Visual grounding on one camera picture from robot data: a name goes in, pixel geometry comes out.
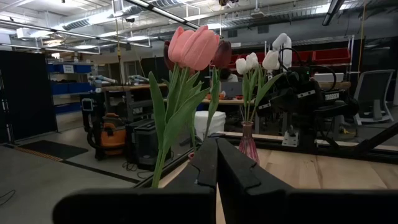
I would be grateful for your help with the black partition curtain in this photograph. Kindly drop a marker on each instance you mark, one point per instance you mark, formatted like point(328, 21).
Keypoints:
point(28, 93)

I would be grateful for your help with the white artificial tulip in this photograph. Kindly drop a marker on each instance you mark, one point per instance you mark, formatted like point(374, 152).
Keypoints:
point(270, 59)
point(252, 60)
point(241, 66)

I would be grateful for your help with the wooden workbench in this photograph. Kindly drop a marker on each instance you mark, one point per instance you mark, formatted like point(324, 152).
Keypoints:
point(133, 87)

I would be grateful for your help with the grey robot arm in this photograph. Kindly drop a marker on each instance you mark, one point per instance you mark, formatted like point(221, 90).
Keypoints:
point(138, 79)
point(102, 80)

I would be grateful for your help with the small tablet screen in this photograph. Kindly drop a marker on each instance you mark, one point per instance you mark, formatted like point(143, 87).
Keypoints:
point(87, 104)

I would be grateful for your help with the black floor mat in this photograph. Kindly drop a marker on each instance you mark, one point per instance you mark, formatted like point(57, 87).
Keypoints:
point(53, 149)

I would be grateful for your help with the white bucket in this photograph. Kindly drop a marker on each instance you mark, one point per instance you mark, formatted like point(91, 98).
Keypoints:
point(205, 124)

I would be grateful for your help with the pink artificial tulip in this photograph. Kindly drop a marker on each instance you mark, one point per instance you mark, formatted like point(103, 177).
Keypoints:
point(203, 46)
point(178, 46)

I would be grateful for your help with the white arm base bracket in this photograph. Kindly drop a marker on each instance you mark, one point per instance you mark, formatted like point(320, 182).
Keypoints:
point(290, 138)

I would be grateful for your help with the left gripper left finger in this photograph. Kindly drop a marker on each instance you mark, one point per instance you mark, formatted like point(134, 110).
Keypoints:
point(155, 205)

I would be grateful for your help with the person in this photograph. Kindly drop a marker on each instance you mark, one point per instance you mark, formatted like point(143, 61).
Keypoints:
point(228, 76)

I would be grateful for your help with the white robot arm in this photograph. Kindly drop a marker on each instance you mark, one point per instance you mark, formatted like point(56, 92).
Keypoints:
point(286, 43)

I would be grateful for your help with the grey office chair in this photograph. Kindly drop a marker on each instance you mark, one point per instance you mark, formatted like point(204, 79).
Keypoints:
point(373, 93)

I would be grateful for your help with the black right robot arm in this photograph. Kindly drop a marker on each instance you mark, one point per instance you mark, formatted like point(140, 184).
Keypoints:
point(335, 107)

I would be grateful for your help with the grey laptop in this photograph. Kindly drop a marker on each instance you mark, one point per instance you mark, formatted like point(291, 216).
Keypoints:
point(231, 89)

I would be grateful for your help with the red storage bin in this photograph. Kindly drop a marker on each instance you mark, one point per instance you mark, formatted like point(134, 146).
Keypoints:
point(331, 56)
point(301, 57)

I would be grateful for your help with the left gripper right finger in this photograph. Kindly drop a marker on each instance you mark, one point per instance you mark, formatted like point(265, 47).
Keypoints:
point(280, 205)

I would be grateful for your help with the red glass vase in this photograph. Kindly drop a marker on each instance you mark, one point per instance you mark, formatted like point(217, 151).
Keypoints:
point(191, 155)

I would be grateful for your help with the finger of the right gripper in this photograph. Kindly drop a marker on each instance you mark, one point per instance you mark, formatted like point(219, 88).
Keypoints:
point(301, 100)
point(267, 107)

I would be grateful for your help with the orange shop vacuum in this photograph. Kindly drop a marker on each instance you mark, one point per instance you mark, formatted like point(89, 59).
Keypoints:
point(112, 137)

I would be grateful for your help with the black computer case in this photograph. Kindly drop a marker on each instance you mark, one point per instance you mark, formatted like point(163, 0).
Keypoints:
point(146, 143)

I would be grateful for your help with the blue storage bin shelf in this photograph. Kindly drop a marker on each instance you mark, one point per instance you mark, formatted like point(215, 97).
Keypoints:
point(74, 88)

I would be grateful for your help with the black overhead light bar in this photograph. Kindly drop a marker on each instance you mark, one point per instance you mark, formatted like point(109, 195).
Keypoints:
point(161, 12)

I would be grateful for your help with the silver ventilation duct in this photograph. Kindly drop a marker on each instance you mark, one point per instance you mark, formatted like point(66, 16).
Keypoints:
point(93, 18)

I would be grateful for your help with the purple ribbed glass vase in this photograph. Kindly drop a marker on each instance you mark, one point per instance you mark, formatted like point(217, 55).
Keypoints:
point(248, 146)

